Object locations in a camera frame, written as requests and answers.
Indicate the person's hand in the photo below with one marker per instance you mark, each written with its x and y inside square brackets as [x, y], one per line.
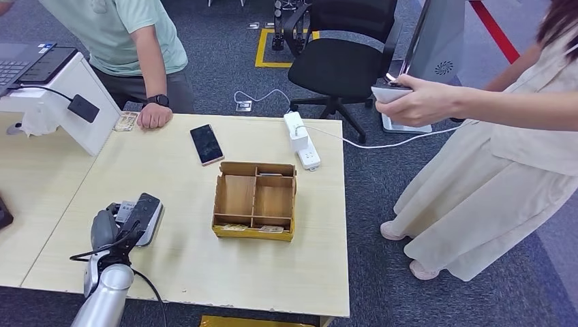
[420, 104]
[154, 117]

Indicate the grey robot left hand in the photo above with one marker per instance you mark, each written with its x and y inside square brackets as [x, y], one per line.
[103, 230]

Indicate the white ID card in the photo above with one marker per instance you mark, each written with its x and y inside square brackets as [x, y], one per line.
[125, 211]

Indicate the white handheld controller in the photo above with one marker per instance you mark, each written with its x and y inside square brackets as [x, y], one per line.
[384, 94]

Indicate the person's forearm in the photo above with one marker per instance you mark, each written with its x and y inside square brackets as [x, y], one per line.
[151, 63]
[515, 110]
[510, 72]

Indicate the patterned card stack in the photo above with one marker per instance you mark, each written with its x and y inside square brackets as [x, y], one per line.
[125, 122]

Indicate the pale grey card reader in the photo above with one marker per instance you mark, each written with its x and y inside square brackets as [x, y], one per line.
[156, 228]

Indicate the person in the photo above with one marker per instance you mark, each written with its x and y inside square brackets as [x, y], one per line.
[99, 36]
[496, 180]

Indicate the patterned room key card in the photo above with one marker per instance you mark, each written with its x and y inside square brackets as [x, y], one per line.
[233, 228]
[271, 229]

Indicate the black wristwatch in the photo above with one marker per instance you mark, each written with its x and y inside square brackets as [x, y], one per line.
[157, 100]

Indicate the black smartphone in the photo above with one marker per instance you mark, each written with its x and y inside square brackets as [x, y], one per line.
[207, 145]

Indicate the grey kiosk screen stand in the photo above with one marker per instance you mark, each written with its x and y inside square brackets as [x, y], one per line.
[438, 45]

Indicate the black power adapter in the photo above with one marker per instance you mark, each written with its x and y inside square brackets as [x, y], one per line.
[83, 108]

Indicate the white desktop terminal stand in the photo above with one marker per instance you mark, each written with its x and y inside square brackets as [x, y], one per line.
[88, 85]

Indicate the silver floor socket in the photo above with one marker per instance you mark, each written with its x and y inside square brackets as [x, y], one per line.
[243, 106]

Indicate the black office chair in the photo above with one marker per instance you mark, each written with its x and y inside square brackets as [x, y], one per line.
[336, 67]

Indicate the dark brown object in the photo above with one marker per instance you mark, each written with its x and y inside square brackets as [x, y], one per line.
[4, 215]

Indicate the wooden compartment box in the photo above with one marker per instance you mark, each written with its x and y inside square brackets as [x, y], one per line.
[239, 196]

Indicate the black tablet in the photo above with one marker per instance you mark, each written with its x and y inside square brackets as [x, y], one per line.
[47, 65]

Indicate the white power strip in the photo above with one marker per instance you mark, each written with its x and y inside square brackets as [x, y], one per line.
[309, 158]

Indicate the white charger plug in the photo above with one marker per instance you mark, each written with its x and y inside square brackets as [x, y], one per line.
[299, 137]

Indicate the pale shoe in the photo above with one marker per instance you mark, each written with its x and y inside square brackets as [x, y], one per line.
[422, 271]
[390, 231]

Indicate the dark laptop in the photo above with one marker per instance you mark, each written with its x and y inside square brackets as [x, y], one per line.
[13, 63]

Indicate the black metal stand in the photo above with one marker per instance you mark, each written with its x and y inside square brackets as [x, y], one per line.
[277, 27]

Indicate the yellow box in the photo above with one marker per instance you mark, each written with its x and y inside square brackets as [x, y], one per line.
[253, 322]

